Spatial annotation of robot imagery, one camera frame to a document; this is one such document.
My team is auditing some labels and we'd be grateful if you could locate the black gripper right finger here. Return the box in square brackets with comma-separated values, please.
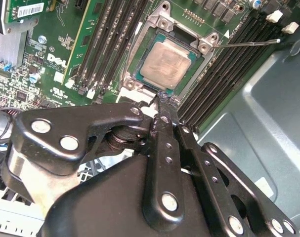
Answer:
[168, 95, 300, 237]

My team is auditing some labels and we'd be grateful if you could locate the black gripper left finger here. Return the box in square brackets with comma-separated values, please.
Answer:
[2, 90, 187, 232]

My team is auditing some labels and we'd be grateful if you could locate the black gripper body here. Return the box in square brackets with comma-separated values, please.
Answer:
[37, 154, 231, 237]

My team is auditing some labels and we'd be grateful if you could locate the CPU with silver top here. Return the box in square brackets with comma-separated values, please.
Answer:
[136, 33, 206, 91]

